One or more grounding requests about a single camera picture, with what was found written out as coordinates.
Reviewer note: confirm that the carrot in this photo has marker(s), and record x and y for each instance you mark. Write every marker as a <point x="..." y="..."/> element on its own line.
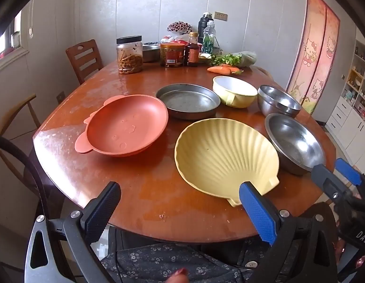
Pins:
<point x="218" y="70"/>
<point x="234" y="68"/>

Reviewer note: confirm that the deep steel bowl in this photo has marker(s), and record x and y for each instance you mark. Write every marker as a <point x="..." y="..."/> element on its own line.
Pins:
<point x="276" y="100"/>

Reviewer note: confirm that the white shelf cabinet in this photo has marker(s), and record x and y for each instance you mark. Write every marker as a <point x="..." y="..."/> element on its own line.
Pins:
<point x="350" y="121"/>

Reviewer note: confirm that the window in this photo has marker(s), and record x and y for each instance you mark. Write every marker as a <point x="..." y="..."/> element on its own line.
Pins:
<point x="5" y="44"/>

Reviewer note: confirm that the person's left hand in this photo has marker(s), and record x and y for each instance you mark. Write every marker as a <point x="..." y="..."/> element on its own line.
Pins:
<point x="178" y="275"/>

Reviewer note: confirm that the orange plate with ears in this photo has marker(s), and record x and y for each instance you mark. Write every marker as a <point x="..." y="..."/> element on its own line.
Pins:
<point x="123" y="123"/>

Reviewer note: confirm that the black thermos bottle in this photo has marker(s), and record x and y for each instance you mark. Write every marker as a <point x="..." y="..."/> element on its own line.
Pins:
<point x="203" y="20"/>

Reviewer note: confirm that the dried flower ornament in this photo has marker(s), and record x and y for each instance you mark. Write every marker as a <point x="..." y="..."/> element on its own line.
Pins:
<point x="179" y="26"/>

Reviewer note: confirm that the small clear container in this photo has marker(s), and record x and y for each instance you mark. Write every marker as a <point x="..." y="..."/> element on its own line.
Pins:
<point x="15" y="39"/>

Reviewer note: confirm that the red white figurine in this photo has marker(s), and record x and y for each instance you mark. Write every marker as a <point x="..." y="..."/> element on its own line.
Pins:
<point x="167" y="39"/>

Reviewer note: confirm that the red white tissue packet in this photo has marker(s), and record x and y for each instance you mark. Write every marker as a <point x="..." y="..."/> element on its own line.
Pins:
<point x="182" y="38"/>

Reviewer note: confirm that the bag of green vegetables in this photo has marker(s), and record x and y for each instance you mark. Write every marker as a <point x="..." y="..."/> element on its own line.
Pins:
<point x="238" y="58"/>

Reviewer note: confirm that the clear plastic bottle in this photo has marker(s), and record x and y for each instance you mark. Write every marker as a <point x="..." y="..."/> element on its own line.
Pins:
<point x="208" y="38"/>

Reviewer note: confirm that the slatted wooden chair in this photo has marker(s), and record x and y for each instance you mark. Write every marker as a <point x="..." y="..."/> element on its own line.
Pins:
<point x="83" y="56"/>

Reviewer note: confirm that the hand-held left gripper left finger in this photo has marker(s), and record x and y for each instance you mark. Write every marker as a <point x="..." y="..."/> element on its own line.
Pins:
<point x="104" y="206"/>

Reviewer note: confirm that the curved wooden armchair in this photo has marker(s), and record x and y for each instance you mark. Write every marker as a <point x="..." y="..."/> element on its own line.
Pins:
<point x="24" y="107"/>

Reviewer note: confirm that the pink cartoon door curtain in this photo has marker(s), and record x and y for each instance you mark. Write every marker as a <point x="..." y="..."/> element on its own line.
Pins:
<point x="315" y="50"/>

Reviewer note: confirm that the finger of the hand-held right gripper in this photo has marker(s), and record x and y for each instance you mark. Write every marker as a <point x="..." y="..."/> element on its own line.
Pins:
<point x="347" y="173"/>
<point x="327" y="179"/>

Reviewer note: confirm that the wide steel bowl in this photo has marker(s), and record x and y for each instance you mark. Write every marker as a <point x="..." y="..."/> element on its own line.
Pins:
<point x="294" y="144"/>

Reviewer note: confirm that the round metal pan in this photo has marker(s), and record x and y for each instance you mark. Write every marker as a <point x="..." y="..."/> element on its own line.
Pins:
<point x="187" y="100"/>

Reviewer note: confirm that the dark sauce bottle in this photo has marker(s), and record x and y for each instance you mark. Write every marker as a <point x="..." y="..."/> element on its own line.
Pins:
<point x="192" y="53"/>

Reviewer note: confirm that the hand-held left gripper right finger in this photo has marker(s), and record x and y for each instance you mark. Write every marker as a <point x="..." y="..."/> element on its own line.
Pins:
<point x="259" y="212"/>

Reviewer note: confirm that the small steel basin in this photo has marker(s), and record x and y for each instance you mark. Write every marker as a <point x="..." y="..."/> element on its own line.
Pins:
<point x="150" y="53"/>

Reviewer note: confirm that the orange-lidded jar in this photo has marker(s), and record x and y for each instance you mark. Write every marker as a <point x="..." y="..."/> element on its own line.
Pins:
<point x="172" y="55"/>

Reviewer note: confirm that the beige wall switch plate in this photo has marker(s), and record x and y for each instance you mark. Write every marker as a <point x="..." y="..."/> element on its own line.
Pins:
<point x="220" y="16"/>

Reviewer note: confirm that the low wall outlet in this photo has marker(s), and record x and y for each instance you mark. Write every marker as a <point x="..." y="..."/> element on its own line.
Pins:
<point x="60" y="96"/>

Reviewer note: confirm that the black-lidded plastic jar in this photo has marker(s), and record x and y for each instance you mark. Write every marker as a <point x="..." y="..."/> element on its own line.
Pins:
<point x="130" y="56"/>

